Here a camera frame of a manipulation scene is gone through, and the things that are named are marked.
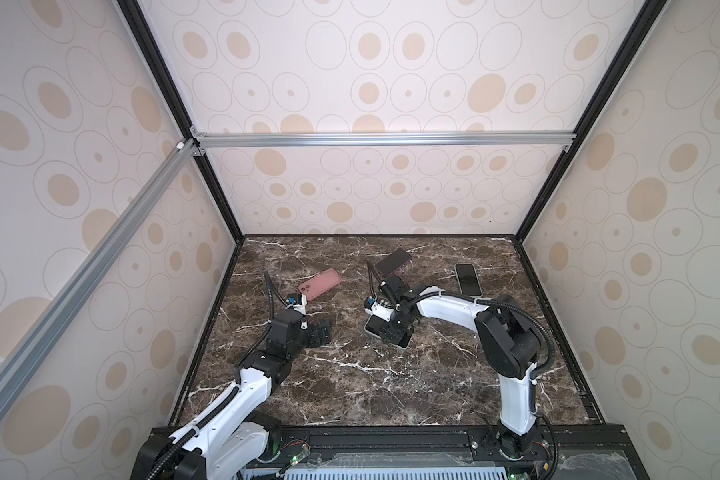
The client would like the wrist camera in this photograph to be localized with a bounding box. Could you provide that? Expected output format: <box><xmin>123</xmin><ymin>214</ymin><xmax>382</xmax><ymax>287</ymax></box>
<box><xmin>363</xmin><ymin>297</ymin><xmax>395</xmax><ymax>322</ymax></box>
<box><xmin>286</xmin><ymin>292</ymin><xmax>307</xmax><ymax>315</ymax></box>

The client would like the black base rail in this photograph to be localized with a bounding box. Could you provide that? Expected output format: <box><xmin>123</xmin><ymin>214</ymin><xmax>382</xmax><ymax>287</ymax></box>
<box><xmin>149</xmin><ymin>423</ymin><xmax>650</xmax><ymax>480</ymax></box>

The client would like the black corner frame post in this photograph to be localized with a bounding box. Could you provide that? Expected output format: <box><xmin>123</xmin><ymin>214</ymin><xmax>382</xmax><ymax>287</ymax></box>
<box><xmin>117</xmin><ymin>0</ymin><xmax>244</xmax><ymax>243</ymax></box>

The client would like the silver phone dark screen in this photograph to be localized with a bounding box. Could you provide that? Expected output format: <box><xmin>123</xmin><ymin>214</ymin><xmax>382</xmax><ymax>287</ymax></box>
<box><xmin>365</xmin><ymin>315</ymin><xmax>414</xmax><ymax>349</ymax></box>

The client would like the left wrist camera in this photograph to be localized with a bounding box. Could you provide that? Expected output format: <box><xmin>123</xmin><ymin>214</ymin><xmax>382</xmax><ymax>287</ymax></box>
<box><xmin>286</xmin><ymin>292</ymin><xmax>307</xmax><ymax>315</ymax></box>

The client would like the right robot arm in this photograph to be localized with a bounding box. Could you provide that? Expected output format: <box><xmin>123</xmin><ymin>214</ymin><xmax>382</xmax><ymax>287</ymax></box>
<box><xmin>363</xmin><ymin>276</ymin><xmax>555</xmax><ymax>445</ymax></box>

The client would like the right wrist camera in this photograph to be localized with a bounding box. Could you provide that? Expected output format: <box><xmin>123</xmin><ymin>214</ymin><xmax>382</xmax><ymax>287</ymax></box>
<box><xmin>363</xmin><ymin>297</ymin><xmax>395</xmax><ymax>322</ymax></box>

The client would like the diagonal aluminium rail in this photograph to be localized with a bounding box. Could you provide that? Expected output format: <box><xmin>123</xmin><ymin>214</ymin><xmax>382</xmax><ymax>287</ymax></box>
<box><xmin>0</xmin><ymin>138</ymin><xmax>198</xmax><ymax>421</ymax></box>

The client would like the horizontal aluminium rail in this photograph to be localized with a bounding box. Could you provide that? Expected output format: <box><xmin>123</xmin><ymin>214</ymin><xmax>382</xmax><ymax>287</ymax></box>
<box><xmin>197</xmin><ymin>130</ymin><xmax>576</xmax><ymax>148</ymax></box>

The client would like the pink phone case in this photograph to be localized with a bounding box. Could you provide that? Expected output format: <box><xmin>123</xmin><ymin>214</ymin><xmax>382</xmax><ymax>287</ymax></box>
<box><xmin>298</xmin><ymin>268</ymin><xmax>342</xmax><ymax>301</ymax></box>

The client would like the right black corner post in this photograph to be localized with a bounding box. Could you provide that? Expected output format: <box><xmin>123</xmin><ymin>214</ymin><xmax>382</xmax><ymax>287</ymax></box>
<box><xmin>514</xmin><ymin>0</ymin><xmax>669</xmax><ymax>245</ymax></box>

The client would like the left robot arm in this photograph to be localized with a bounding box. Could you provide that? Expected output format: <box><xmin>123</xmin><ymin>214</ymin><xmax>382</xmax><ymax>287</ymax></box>
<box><xmin>130</xmin><ymin>306</ymin><xmax>333</xmax><ymax>479</ymax></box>

